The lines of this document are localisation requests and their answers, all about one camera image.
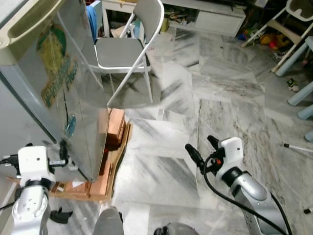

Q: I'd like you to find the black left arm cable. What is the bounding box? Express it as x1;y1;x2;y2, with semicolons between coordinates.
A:
0;155;20;165

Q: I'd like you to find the white small table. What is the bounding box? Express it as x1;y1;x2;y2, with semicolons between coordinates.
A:
100;0;142;39

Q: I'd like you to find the orange brick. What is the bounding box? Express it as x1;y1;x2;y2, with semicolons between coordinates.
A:
107;108;127;150
88;147;116;202

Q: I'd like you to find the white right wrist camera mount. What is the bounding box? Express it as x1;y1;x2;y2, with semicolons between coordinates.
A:
218;137;245;170

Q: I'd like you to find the grey white folding chair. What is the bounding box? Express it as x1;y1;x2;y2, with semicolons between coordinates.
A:
94;0;165;106

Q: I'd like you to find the light blue table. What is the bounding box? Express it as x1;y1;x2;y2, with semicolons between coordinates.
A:
274;35;313;142

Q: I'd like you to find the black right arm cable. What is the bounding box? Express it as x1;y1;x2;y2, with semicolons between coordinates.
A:
202;154;293;235

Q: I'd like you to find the white low cabinet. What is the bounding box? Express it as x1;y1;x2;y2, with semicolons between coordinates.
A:
161;0;246;38

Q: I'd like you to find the blue cloth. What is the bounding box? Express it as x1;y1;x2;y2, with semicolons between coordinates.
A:
86;2;101;44

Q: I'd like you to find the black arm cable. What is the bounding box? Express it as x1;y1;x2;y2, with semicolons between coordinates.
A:
202;154;293;235
0;155;20;165

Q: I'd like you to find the black plastic piece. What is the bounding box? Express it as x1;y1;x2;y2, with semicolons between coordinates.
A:
49;208;74;224

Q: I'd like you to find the small green black toy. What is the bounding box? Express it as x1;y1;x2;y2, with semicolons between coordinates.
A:
288;78;300;93

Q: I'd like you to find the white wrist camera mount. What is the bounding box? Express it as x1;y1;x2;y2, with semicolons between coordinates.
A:
218;137;245;170
17;145;55;186

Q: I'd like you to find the grey robot right leg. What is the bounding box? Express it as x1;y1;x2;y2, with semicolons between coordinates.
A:
154;222;201;235

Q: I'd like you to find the yellow toy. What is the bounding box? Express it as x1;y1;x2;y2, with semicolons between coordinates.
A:
259;33;290;50

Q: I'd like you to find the white plastic chair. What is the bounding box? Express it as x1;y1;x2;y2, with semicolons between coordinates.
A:
242;0;313;74

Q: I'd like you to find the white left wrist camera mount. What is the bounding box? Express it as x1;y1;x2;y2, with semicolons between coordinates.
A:
17;145;55;186

